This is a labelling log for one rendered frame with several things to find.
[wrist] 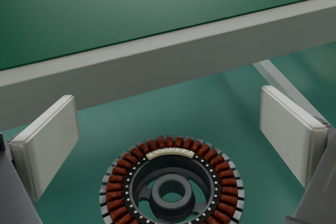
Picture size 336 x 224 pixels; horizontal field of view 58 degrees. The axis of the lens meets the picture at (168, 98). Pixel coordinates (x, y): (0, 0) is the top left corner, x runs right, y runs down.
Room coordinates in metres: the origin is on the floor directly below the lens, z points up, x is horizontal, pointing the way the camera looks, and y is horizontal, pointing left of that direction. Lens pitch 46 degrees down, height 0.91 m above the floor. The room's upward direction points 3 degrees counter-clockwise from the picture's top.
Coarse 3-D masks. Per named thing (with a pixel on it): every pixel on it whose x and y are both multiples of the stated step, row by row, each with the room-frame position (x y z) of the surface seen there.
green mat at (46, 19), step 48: (0, 0) 0.32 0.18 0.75; (48, 0) 0.31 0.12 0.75; (96, 0) 0.31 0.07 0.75; (144, 0) 0.30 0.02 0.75; (192, 0) 0.30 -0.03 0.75; (240, 0) 0.29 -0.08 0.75; (288, 0) 0.29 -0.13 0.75; (0, 48) 0.23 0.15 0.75; (48, 48) 0.22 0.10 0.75; (96, 48) 0.22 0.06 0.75
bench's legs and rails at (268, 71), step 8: (256, 64) 0.86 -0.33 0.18; (264, 64) 0.83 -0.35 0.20; (272, 64) 0.83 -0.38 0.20; (264, 72) 0.81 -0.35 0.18; (272, 72) 0.79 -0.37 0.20; (280, 72) 0.79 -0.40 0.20; (272, 80) 0.76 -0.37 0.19; (280, 80) 0.75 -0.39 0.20; (280, 88) 0.72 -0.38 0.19; (288, 88) 0.71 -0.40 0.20; (288, 96) 0.68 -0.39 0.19; (296, 96) 0.67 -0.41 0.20; (304, 104) 0.63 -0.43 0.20; (312, 112) 0.60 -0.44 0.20
